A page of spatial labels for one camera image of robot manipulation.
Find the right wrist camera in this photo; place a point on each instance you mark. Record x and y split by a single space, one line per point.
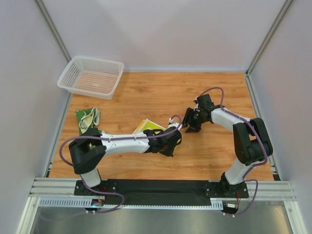
204 102

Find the left aluminium frame post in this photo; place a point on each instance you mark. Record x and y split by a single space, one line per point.
52 28

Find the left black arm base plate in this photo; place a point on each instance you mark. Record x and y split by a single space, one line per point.
97 188

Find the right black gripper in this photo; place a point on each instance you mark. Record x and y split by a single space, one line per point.
192 119

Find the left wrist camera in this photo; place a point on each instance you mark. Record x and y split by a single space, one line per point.
174 125

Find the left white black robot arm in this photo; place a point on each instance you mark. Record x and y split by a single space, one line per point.
90 148

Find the right aluminium frame post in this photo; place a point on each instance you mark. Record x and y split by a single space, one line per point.
270 34

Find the aluminium frame post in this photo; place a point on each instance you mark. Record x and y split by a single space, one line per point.
52 28
270 34

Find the white plastic mesh basket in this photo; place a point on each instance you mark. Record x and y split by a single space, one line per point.
92 77

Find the aluminium front rail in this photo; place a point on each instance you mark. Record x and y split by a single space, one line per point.
64 187

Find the black cloth strip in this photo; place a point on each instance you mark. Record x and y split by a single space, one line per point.
159 192

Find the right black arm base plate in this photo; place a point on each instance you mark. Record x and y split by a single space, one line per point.
218 190

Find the dark green patterned towel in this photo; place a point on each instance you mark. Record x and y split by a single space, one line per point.
87 118

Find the grey slotted cable duct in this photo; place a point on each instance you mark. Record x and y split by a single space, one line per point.
89 203

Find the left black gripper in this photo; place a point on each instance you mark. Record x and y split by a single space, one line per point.
172 141

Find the yellow-green crocodile towel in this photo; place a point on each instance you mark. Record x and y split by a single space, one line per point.
147 124

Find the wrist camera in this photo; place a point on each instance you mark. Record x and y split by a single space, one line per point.
174 125
204 102

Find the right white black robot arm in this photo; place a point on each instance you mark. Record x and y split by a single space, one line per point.
252 145

